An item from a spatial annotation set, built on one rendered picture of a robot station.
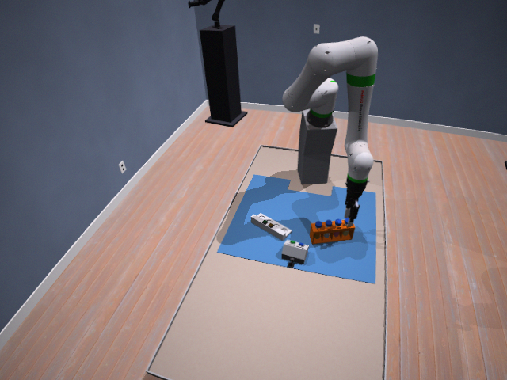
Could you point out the blue flat mat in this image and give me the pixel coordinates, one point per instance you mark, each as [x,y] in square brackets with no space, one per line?
[350,259]

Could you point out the white control panel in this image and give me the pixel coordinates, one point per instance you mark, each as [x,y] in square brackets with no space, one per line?
[295,252]

